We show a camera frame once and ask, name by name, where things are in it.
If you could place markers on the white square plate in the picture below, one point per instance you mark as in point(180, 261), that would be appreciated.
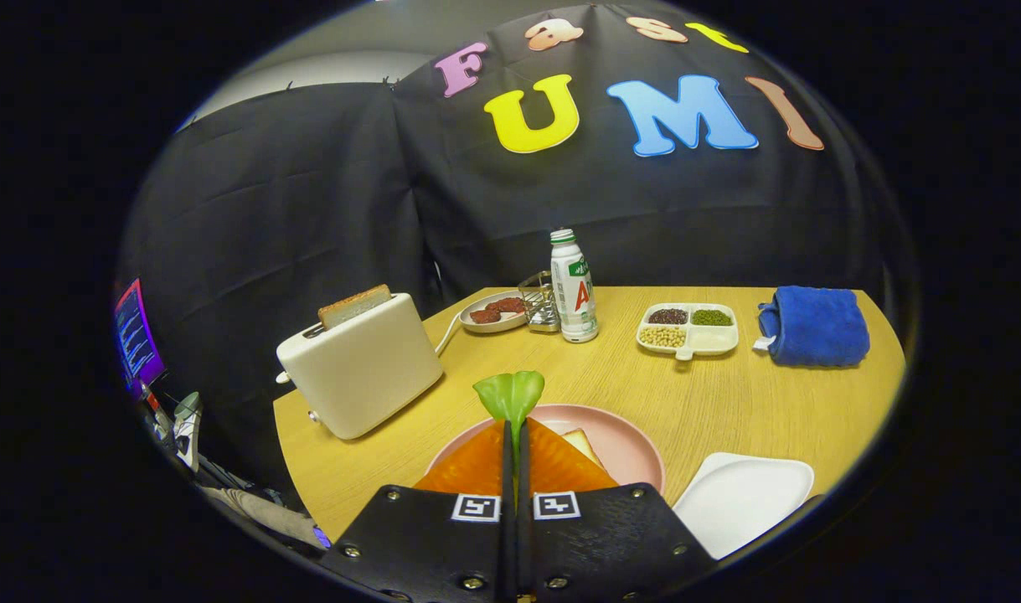
point(740, 502)

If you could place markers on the black backdrop cloth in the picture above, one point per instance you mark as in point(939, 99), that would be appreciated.
point(309, 209)

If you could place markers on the white toaster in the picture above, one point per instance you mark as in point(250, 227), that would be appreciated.
point(368, 368)

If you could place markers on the white drink bottle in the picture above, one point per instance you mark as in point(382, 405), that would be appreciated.
point(575, 301)

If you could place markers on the white bread slice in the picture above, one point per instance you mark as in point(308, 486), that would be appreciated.
point(579, 442)

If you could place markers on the blue towel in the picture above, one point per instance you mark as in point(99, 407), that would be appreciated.
point(816, 327)

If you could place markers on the person's leg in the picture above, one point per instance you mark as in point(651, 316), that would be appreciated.
point(263, 512)

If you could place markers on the small round plate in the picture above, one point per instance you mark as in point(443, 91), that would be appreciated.
point(489, 327)

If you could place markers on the green mung beans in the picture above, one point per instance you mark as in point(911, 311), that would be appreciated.
point(711, 317)

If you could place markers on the white divided dish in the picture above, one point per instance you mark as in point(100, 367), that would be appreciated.
point(713, 339)

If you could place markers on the yellow soybeans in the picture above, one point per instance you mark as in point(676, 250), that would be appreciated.
point(662, 337)

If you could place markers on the pink plate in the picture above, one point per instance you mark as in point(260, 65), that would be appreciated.
point(623, 440)

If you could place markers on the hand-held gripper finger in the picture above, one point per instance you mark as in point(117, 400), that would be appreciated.
point(507, 536)
point(523, 544)

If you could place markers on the green lettuce leaf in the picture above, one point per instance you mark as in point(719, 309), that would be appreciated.
point(510, 394)

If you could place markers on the dark red beans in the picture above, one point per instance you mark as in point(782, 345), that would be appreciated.
point(667, 316)

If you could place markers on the red meat slices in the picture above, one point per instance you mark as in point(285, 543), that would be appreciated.
point(497, 310)

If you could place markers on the computer monitor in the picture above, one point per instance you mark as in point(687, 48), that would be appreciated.
point(137, 335)

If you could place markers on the white grey object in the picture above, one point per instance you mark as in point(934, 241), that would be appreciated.
point(188, 427)

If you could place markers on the toasted bread slice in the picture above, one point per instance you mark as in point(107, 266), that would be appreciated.
point(355, 305)

